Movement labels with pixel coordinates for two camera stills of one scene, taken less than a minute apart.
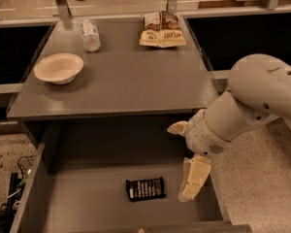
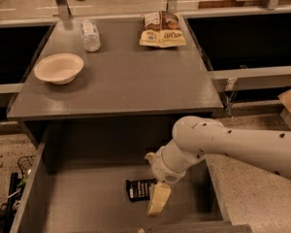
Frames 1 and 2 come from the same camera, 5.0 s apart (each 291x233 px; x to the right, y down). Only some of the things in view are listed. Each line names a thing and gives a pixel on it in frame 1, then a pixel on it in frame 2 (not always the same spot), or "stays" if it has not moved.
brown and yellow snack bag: [161, 29] stays
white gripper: [201, 136] → [160, 171]
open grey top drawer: [116, 177] stays
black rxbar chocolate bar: [145, 188] stays
